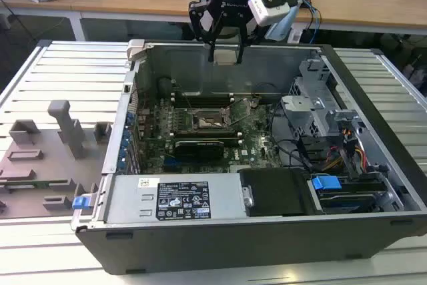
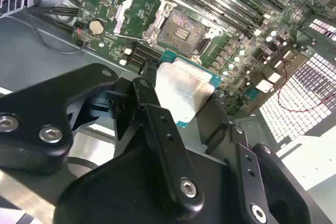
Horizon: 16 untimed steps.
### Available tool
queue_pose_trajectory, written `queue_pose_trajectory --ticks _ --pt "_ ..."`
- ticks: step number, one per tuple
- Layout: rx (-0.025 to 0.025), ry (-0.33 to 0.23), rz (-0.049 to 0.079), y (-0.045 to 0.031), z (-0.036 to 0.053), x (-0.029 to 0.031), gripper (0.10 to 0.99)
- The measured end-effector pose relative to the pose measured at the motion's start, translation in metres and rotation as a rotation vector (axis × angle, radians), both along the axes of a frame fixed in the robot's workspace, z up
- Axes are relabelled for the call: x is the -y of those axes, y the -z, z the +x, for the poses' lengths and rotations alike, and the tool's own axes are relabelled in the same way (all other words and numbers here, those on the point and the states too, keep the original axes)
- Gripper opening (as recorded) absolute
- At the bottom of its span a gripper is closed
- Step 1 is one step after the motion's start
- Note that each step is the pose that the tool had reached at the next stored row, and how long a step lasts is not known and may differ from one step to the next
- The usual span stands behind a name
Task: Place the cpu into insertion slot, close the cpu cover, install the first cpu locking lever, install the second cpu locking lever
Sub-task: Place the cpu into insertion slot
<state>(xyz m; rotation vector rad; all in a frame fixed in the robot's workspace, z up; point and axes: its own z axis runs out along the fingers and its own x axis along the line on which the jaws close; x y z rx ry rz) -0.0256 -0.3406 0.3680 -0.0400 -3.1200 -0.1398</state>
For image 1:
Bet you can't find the grey parts rack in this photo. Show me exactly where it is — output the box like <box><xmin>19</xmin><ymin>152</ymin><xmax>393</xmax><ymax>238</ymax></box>
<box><xmin>0</xmin><ymin>99</ymin><xmax>113</xmax><ymax>219</ymax></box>

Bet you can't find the black open PC case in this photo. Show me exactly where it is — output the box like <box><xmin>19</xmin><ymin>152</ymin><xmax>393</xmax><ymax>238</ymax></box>
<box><xmin>70</xmin><ymin>39</ymin><xmax>427</xmax><ymax>276</ymax></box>

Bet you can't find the black PSU label sticker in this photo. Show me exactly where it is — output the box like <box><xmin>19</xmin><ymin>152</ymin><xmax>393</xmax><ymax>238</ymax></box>
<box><xmin>156</xmin><ymin>180</ymin><xmax>211</xmax><ymax>221</ymax></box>

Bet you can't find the black RAM slot row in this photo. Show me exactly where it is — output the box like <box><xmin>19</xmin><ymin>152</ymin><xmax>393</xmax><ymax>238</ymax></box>
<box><xmin>169</xmin><ymin>93</ymin><xmax>234</xmax><ymax>109</ymax></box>
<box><xmin>169</xmin><ymin>129</ymin><xmax>244</xmax><ymax>148</ymax></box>

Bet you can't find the black graphics card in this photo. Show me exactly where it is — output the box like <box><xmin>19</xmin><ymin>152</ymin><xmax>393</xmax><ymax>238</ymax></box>
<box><xmin>173</xmin><ymin>139</ymin><xmax>225</xmax><ymax>161</ymax></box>

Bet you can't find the dark hard disk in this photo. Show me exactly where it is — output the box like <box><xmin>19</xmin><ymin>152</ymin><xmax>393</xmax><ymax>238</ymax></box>
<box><xmin>318</xmin><ymin>191</ymin><xmax>377</xmax><ymax>214</ymax></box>

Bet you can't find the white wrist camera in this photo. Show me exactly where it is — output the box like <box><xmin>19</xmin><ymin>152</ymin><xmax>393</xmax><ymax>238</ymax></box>
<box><xmin>248</xmin><ymin>0</ymin><xmax>298</xmax><ymax>29</ymax></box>

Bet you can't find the coloured power wire bundle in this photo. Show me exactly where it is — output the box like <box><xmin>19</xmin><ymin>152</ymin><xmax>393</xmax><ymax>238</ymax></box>
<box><xmin>322</xmin><ymin>146</ymin><xmax>368</xmax><ymax>172</ymax></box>

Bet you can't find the blue disk carrier tab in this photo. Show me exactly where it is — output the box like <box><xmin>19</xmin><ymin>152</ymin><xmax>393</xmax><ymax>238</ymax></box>
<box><xmin>312</xmin><ymin>174</ymin><xmax>341</xmax><ymax>192</ymax></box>

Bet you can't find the grey case latch handle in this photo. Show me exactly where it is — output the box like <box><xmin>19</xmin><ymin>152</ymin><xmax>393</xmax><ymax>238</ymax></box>
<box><xmin>127</xmin><ymin>39</ymin><xmax>147</xmax><ymax>62</ymax></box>

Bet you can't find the blue cable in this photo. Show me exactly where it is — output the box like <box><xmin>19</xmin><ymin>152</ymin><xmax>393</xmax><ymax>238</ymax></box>
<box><xmin>302</xmin><ymin>0</ymin><xmax>323</xmax><ymax>44</ymax></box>

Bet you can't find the short wooden desk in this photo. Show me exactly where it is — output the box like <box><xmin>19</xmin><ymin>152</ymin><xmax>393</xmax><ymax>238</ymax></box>
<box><xmin>0</xmin><ymin>0</ymin><xmax>83</xmax><ymax>42</ymax></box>

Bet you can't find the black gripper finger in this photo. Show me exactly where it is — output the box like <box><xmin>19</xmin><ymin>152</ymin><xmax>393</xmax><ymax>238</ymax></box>
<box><xmin>233</xmin><ymin>11</ymin><xmax>255</xmax><ymax>65</ymax></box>
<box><xmin>188</xmin><ymin>0</ymin><xmax>222</xmax><ymax>63</ymax></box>

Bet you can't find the black office chair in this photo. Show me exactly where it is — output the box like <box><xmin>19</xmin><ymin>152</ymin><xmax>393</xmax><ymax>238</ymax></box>
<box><xmin>400</xmin><ymin>47</ymin><xmax>427</xmax><ymax>89</ymax></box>

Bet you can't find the silver CPU plate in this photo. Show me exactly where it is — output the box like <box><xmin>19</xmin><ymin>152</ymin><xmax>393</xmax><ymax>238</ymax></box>
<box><xmin>215</xmin><ymin>49</ymin><xmax>240</xmax><ymax>66</ymax></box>

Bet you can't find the green motherboard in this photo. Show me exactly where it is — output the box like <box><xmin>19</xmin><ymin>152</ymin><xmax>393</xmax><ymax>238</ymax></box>
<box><xmin>133</xmin><ymin>94</ymin><xmax>284</xmax><ymax>176</ymax></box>

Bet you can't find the silver drive cage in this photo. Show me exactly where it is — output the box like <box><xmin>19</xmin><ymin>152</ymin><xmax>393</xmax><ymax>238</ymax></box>
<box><xmin>280</xmin><ymin>59</ymin><xmax>361</xmax><ymax>139</ymax></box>

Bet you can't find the black wire bundle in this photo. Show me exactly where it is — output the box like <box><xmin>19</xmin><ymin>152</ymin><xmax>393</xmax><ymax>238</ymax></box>
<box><xmin>270</xmin><ymin>103</ymin><xmax>321</xmax><ymax>171</ymax></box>

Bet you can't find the CPU socket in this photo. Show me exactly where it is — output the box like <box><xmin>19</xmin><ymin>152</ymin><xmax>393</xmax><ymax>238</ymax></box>
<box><xmin>186</xmin><ymin>106</ymin><xmax>236</xmax><ymax>132</ymax></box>

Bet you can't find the black plastic shroud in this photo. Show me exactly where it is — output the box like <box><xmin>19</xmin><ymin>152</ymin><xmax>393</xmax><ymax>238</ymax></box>
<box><xmin>238</xmin><ymin>168</ymin><xmax>316</xmax><ymax>218</ymax></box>

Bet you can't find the silver power supply unit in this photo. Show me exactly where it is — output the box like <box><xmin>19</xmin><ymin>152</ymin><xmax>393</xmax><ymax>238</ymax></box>
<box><xmin>99</xmin><ymin>174</ymin><xmax>248</xmax><ymax>224</ymax></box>

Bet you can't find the green RAM stick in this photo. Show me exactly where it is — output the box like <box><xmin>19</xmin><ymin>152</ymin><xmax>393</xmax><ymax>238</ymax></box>
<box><xmin>0</xmin><ymin>180</ymin><xmax>69</xmax><ymax>188</ymax></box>

